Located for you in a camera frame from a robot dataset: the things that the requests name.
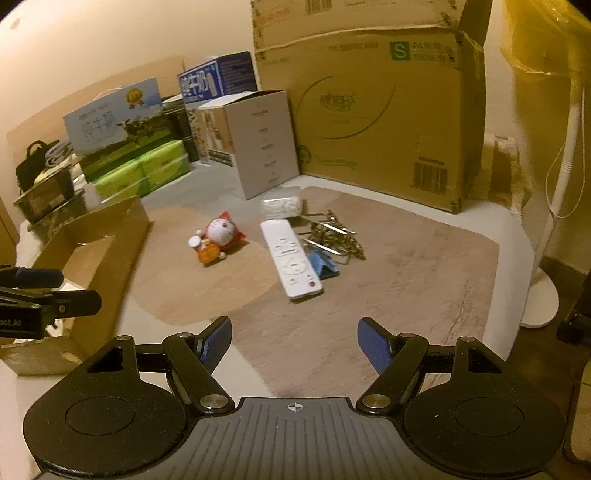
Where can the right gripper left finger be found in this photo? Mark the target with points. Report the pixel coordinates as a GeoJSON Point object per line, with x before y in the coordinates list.
{"type": "Point", "coordinates": [192, 360]}

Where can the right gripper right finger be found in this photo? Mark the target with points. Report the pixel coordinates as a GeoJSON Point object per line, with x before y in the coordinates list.
{"type": "Point", "coordinates": [397, 360]}

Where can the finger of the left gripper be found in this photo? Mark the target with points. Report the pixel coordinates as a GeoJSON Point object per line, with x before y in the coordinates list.
{"type": "Point", "coordinates": [69, 303]}
{"type": "Point", "coordinates": [26, 278]}

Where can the blue binder clip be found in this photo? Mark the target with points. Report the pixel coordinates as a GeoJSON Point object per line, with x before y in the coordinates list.
{"type": "Point", "coordinates": [323, 265]}

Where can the white remote control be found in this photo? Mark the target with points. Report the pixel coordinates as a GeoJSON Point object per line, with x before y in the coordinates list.
{"type": "Point", "coordinates": [297, 277]}

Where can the red white cat figurine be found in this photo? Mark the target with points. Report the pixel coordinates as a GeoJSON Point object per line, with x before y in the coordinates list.
{"type": "Point", "coordinates": [219, 237]}

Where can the gold patterned binder clips pile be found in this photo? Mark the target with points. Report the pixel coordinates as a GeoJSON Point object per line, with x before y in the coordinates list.
{"type": "Point", "coordinates": [326, 234]}

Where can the clear bag of white parts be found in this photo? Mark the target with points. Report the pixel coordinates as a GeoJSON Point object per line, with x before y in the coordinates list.
{"type": "Point", "coordinates": [282, 206]}

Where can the open cardboard tray box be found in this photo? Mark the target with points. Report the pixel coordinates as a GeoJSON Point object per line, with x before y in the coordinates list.
{"type": "Point", "coordinates": [97, 251]}

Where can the dark gift boxes stack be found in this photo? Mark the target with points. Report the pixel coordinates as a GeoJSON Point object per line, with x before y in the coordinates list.
{"type": "Point", "coordinates": [52, 201]}

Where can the black bag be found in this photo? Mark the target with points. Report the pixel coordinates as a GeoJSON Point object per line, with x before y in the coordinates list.
{"type": "Point", "coordinates": [34, 163]}

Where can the green tissue packs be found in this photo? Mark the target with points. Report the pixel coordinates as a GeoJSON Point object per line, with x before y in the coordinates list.
{"type": "Point", "coordinates": [144, 174]}

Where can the meadow print milk box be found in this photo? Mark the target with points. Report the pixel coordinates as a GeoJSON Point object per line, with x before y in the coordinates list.
{"type": "Point", "coordinates": [117, 127]}

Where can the white product box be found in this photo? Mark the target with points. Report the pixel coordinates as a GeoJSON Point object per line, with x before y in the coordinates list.
{"type": "Point", "coordinates": [250, 136]}

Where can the large brown cardboard box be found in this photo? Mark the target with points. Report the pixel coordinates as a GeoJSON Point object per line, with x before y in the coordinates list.
{"type": "Point", "coordinates": [385, 95]}

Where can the blue milk carton box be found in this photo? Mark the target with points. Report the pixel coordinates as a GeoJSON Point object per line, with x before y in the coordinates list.
{"type": "Point", "coordinates": [223, 75]}

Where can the white standing fan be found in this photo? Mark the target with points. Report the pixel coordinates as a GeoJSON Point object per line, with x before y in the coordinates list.
{"type": "Point", "coordinates": [551, 39]}

